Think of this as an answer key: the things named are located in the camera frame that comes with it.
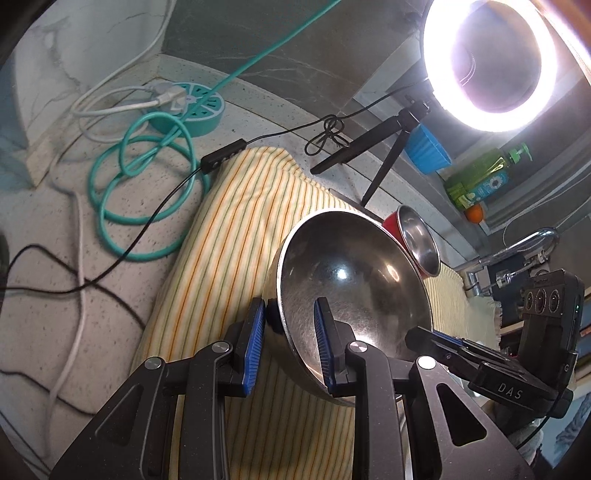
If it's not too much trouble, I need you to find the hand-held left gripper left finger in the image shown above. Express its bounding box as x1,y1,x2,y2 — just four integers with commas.
48,298,267,480

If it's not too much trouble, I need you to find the white power cable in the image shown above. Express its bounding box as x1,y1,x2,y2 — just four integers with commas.
71,0,185,144
44,152,88,467

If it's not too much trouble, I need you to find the yellow striped cloth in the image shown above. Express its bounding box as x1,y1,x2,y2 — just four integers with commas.
131,147,502,480

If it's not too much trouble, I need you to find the black mini tripod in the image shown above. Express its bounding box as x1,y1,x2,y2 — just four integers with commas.
310,99,430,207

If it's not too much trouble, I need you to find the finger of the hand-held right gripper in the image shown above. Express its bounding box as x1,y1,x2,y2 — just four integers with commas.
434,331,522,366
405,327,485,379

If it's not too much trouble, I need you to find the large stainless steel bowl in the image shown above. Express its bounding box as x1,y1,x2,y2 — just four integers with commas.
268,209,434,407

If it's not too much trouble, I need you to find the black ring light cable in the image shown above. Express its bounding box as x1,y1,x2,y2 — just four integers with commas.
0,76,432,296

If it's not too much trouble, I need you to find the teal round power strip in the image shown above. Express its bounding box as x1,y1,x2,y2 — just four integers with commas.
150,82,225,138

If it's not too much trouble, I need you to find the green dish soap bottle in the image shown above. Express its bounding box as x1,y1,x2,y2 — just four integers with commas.
444,142,531,207

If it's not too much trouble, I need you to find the chrome sink faucet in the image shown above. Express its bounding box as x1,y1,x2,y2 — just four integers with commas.
464,226,560,296

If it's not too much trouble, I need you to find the blue fluted cup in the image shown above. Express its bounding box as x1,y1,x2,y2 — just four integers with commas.
405,124,452,175

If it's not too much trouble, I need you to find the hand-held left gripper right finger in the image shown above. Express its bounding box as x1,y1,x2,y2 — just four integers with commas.
313,298,536,480

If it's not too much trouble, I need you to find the red steel bowl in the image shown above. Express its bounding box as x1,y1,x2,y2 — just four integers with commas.
382,205,441,280

